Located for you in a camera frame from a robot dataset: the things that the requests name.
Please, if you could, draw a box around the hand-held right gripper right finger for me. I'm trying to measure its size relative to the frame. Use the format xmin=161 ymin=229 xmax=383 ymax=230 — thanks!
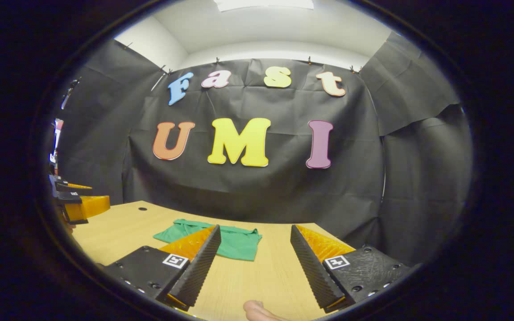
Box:
xmin=290 ymin=224 xmax=419 ymax=313

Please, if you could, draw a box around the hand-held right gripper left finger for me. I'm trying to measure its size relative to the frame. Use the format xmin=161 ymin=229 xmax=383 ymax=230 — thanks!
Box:
xmin=101 ymin=224 xmax=222 ymax=312

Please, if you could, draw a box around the green T-shirt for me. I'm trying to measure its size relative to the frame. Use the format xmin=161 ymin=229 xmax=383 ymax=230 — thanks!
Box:
xmin=153 ymin=218 xmax=263 ymax=262

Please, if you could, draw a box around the white printed board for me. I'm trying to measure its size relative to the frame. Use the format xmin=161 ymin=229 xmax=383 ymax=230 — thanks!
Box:
xmin=50 ymin=118 xmax=64 ymax=165

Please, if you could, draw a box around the ceiling light panel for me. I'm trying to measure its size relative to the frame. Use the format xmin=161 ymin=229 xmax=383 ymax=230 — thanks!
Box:
xmin=214 ymin=0 xmax=315 ymax=12

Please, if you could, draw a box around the black backdrop cloth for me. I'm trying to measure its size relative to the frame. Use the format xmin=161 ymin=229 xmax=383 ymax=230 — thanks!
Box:
xmin=54 ymin=31 xmax=474 ymax=268

